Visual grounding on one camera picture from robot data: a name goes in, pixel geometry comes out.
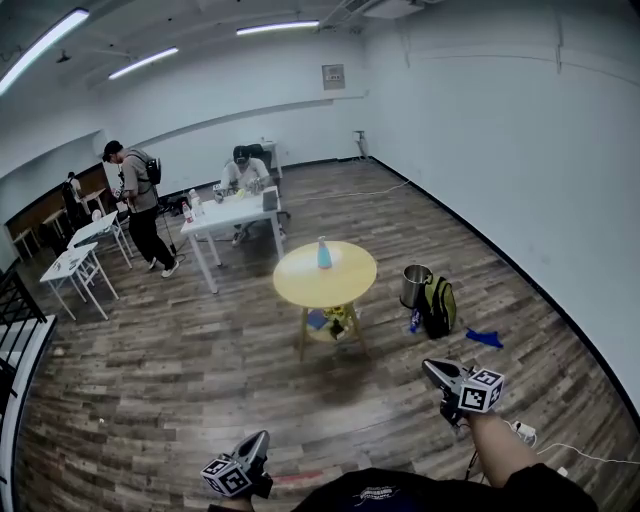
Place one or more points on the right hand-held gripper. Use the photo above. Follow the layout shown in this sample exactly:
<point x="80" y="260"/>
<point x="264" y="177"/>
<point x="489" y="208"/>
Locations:
<point x="475" y="397"/>

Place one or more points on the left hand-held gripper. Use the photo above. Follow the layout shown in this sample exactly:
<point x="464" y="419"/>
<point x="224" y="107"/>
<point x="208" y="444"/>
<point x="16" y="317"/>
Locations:
<point x="225" y="477"/>

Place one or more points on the teal spray bottle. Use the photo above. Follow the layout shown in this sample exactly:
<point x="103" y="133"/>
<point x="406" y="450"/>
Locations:
<point x="325" y="255"/>

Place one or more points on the person's left forearm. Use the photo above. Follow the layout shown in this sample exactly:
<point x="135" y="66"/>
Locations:
<point x="235" y="505"/>

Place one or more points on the person's right forearm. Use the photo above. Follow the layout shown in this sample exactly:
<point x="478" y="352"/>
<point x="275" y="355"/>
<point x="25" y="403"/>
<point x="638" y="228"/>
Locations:
<point x="500" y="445"/>

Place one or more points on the red label water bottle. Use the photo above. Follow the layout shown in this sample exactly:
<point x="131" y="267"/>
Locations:
<point x="188" y="214"/>

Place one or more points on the clear plastic water bottle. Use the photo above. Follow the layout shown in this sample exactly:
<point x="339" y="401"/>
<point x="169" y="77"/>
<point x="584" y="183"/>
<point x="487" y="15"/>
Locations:
<point x="195" y="202"/>

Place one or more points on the red floor tape strip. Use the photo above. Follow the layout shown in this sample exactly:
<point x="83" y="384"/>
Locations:
<point x="297" y="478"/>

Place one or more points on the blue cloth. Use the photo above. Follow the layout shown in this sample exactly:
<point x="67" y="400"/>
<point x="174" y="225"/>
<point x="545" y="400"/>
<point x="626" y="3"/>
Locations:
<point x="485" y="338"/>

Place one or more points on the blue packet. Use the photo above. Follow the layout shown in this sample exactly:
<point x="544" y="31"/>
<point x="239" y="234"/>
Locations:
<point x="414" y="321"/>

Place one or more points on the green black backpack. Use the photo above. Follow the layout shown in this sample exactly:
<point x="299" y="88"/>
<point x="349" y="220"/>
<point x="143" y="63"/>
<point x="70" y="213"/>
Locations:
<point x="440" y="305"/>

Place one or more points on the white power strip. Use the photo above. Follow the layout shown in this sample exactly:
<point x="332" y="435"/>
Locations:
<point x="524" y="428"/>

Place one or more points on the metal trash bin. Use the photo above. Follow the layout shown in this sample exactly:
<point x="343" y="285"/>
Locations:
<point x="415" y="285"/>

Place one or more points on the person's black shirt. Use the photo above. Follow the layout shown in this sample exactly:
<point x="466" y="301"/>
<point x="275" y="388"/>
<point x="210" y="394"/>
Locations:
<point x="425" y="492"/>

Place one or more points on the round yellow wooden table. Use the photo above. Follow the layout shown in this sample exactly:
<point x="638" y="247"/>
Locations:
<point x="325" y="275"/>

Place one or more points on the white rectangular table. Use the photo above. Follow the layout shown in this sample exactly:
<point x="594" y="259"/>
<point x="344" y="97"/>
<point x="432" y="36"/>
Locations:
<point x="230" y="215"/>

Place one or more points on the black keyboard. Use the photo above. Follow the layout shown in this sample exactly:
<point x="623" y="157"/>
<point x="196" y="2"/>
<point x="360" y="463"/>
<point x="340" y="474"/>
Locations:
<point x="270" y="199"/>

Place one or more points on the black bags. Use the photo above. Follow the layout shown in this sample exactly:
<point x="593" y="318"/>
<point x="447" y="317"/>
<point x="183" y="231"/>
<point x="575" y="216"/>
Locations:
<point x="178" y="205"/>

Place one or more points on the small white desk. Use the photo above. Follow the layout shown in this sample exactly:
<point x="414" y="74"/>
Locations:
<point x="97" y="225"/>
<point x="70" y="257"/>

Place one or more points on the black metal railing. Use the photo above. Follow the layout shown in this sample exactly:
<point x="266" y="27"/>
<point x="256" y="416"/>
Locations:
<point x="22" y="300"/>

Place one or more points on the small white round fan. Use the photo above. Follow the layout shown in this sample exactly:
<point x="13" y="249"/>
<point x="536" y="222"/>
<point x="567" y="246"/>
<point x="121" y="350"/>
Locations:
<point x="96" y="216"/>

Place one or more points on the narrow white desk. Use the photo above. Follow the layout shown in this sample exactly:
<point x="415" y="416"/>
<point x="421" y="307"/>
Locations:
<point x="272" y="147"/>

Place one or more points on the black office chair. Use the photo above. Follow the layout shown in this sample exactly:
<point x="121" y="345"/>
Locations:
<point x="256" y="150"/>

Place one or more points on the long ceiling light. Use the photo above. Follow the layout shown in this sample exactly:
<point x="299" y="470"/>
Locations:
<point x="45" y="50"/>
<point x="144" y="63"/>
<point x="277" y="27"/>

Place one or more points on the wall socket fixture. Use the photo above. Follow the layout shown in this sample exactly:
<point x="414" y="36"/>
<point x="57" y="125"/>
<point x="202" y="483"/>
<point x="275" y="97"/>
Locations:
<point x="361" y="142"/>

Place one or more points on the grey wall panel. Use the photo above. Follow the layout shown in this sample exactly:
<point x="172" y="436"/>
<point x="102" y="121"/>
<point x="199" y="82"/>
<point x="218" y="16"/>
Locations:
<point x="333" y="77"/>

